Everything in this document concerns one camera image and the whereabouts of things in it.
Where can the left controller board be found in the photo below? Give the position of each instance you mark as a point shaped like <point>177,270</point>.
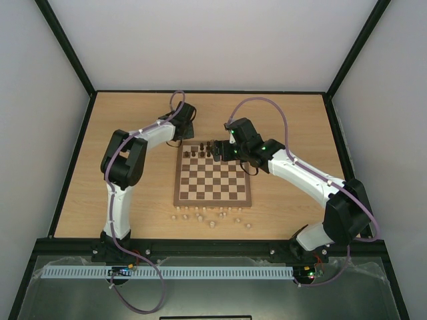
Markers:
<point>122,271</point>

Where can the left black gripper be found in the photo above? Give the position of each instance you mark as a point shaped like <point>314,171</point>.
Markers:
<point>191,132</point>

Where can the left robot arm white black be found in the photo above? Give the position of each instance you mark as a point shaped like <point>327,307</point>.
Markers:
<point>122,167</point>

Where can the black frame rail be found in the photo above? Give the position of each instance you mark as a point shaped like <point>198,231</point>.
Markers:
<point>157,249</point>

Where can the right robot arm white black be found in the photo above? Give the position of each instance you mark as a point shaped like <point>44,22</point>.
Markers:
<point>346,205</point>

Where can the wooden chess board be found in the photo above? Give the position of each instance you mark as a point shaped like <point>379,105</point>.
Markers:
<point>203,182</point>

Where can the white slotted cable duct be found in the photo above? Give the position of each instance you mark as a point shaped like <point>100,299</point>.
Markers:
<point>175,273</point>

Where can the controller board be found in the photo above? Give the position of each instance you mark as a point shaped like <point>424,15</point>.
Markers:
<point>122,271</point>
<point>310,271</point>

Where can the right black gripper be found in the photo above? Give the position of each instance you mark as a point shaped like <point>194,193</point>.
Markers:
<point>220,150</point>

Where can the right controller board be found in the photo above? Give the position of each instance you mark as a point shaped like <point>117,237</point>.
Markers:
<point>310,271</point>

